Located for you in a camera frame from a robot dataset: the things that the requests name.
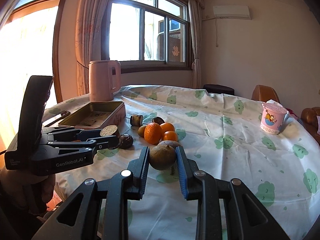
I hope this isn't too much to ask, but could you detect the left beige curtain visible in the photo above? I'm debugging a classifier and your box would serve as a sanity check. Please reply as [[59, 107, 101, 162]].
[[75, 0, 108, 95]]

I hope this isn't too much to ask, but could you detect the dark red date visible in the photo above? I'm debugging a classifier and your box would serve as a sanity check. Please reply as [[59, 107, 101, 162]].
[[152, 116, 165, 125]]

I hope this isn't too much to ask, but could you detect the small tangerine rear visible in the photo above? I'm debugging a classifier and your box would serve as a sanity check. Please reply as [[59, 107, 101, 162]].
[[160, 122, 175, 133]]

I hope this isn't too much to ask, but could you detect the pink tin box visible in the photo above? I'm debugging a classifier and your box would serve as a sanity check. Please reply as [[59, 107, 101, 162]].
[[58, 101, 126, 129]]

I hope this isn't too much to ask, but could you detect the right beige curtain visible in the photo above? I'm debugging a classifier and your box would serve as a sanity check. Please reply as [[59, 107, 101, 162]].
[[188, 0, 204, 89]]

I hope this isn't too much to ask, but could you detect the brown leather sofa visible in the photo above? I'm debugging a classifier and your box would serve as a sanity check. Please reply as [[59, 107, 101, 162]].
[[301, 107, 320, 144]]

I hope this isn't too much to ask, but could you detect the wooden door frame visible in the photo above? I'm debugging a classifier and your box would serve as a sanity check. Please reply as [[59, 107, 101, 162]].
[[1, 0, 65, 104]]

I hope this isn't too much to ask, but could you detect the beige curtain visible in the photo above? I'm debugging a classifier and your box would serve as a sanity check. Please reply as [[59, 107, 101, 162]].
[[188, 0, 204, 89], [75, 0, 108, 95]]

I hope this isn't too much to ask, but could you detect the small tangerine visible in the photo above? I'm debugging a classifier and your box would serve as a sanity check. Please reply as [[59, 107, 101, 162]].
[[162, 131, 178, 141], [160, 122, 175, 133]]

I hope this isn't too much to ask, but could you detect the left hand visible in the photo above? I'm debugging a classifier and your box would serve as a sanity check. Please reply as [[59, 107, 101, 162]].
[[1, 167, 56, 215]]

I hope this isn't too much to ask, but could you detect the purple passion fruit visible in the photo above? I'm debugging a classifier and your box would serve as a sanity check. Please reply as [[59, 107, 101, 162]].
[[158, 140, 181, 149]]

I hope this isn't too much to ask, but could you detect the tin box lid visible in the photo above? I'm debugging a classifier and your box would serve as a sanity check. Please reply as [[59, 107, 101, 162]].
[[42, 111, 71, 127]]

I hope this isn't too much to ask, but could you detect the dark glossy walnut-like fruit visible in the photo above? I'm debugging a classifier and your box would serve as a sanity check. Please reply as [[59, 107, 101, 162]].
[[118, 134, 134, 150]]

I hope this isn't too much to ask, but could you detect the pink electric kettle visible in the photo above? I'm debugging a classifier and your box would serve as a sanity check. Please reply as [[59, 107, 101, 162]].
[[89, 60, 121, 102]]

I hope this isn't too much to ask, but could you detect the striped sugarcane piece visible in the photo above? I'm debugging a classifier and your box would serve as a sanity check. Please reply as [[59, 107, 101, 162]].
[[130, 114, 143, 127]]

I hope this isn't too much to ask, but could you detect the small tangerine front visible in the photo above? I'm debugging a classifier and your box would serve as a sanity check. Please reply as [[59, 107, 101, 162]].
[[162, 131, 178, 141]]

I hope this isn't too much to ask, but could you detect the pink cartoon cup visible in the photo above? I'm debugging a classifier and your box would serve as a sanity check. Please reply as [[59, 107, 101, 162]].
[[260, 102, 287, 135]]

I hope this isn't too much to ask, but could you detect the large orange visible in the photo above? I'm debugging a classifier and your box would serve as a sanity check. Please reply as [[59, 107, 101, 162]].
[[144, 122, 162, 145]]

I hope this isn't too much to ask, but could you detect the black round stool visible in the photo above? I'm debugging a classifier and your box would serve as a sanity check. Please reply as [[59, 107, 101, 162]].
[[203, 84, 235, 95]]

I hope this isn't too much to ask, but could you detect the window with sliding frames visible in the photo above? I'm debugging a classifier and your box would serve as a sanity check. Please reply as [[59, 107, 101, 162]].
[[101, 0, 193, 73]]

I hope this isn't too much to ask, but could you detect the white green-print tablecloth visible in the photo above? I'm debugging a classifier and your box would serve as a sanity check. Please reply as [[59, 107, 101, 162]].
[[55, 86, 319, 239]]

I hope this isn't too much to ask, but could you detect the brown-green passion fruit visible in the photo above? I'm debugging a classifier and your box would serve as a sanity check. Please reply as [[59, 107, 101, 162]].
[[149, 145, 176, 171]]

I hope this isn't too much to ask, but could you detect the white air conditioner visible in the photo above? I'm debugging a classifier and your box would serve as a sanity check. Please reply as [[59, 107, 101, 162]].
[[213, 5, 251, 20]]

